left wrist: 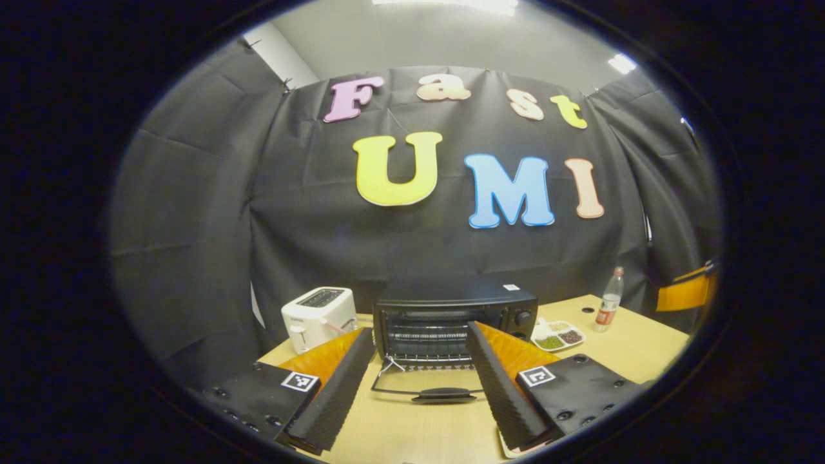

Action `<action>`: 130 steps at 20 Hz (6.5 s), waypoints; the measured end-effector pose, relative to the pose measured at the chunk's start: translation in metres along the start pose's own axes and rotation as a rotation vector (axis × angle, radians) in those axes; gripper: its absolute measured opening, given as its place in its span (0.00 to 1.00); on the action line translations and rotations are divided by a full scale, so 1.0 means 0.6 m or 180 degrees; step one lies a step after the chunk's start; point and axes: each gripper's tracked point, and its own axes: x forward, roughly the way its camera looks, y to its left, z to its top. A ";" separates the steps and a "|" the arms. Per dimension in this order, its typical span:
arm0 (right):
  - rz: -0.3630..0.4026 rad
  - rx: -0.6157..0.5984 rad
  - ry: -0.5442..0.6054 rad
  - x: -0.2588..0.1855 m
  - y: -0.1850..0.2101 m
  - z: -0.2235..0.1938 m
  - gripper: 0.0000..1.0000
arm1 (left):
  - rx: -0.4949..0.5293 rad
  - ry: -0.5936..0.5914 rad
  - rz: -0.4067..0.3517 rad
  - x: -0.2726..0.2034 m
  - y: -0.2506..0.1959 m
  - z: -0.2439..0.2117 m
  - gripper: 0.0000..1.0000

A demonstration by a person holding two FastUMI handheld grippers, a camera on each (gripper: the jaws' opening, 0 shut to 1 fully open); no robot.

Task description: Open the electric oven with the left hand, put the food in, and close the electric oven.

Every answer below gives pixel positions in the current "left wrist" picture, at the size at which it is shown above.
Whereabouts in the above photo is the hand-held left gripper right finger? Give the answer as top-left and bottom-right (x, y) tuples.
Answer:
(465, 321), (646, 452)

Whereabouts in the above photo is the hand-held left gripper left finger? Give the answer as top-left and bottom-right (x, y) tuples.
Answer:
(193, 327), (376, 455)

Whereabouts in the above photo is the cream food tray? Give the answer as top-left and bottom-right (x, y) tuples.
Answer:
(500, 432), (548, 459)

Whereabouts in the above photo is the black electric oven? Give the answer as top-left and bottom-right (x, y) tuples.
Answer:
(371, 278), (539, 405)

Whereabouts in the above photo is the white toaster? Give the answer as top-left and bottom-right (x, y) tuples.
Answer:
(281, 287), (358, 355)

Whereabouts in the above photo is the clear plastic water bottle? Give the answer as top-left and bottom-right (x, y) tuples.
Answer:
(593, 266), (625, 334)

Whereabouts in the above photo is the white divided dish of beans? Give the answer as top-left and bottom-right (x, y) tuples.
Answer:
(532, 319), (587, 353)

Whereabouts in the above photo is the black backdrop cloth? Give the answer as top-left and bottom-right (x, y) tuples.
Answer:
(110, 35), (723, 387)

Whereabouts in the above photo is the large ceiling light panel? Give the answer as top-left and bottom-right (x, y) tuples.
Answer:
(373, 0), (519, 17)

